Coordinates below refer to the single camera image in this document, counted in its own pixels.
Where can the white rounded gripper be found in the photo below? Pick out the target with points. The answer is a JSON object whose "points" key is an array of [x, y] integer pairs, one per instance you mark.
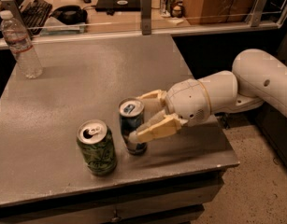
{"points": [[186, 101]]}

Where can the blue silver redbull can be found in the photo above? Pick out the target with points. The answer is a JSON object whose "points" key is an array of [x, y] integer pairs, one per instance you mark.
{"points": [[131, 112]]}

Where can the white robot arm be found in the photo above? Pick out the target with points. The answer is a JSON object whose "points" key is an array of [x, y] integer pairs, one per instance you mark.
{"points": [[256, 77]]}

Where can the green soda can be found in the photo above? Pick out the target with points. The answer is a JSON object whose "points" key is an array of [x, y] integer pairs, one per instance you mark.
{"points": [[95, 141]]}

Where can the silver can on desk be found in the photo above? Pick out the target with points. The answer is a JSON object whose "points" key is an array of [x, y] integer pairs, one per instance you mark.
{"points": [[165, 7]]}

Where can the small round brown object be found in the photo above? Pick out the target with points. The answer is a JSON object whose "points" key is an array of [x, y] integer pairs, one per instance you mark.
{"points": [[176, 12]]}

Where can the wooden box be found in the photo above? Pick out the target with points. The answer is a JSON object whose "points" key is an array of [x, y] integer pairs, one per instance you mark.
{"points": [[216, 11]]}

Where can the black laptop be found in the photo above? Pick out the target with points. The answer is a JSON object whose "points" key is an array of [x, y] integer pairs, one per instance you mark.
{"points": [[118, 5]]}

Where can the black headphones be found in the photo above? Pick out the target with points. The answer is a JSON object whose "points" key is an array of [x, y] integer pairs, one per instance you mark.
{"points": [[70, 15]]}

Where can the grey drawer cabinet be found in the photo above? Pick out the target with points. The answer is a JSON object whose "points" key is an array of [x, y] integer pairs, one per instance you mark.
{"points": [[176, 200]]}

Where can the black keyboard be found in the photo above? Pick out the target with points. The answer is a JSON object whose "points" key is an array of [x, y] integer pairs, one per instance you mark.
{"points": [[35, 15]]}

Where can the clear plastic water bottle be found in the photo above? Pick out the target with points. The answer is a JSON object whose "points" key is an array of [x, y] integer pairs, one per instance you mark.
{"points": [[19, 42]]}

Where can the metal bracket centre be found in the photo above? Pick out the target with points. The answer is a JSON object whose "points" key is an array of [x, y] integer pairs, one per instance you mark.
{"points": [[145, 11]]}

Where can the metal bracket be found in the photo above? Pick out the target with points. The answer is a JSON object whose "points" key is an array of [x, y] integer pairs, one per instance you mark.
{"points": [[256, 12], [13, 10], [145, 11]]}

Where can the metal bracket right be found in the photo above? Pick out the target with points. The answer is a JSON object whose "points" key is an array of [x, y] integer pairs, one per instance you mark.
{"points": [[256, 12]]}

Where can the metal bracket left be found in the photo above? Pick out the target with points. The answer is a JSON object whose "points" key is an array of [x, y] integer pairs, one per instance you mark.
{"points": [[13, 10]]}

